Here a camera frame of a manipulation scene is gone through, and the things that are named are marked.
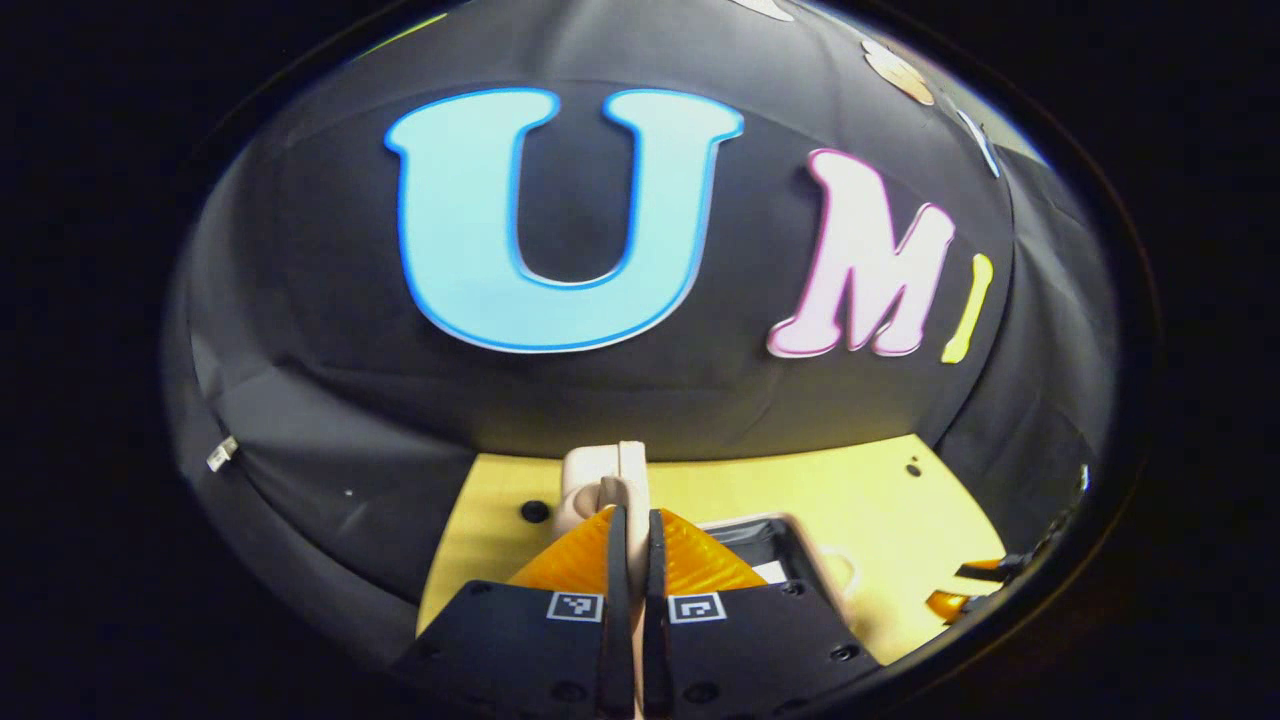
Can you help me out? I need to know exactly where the black backdrop cloth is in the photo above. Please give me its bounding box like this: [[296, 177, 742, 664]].
[[160, 0, 1121, 661]]

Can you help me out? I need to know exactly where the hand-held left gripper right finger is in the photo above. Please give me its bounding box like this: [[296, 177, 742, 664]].
[[644, 508, 882, 717]]

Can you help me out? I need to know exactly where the pink suitcase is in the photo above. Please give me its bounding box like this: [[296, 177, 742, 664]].
[[553, 440, 863, 641]]

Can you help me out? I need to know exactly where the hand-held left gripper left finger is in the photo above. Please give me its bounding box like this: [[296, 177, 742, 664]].
[[390, 505, 637, 717]]

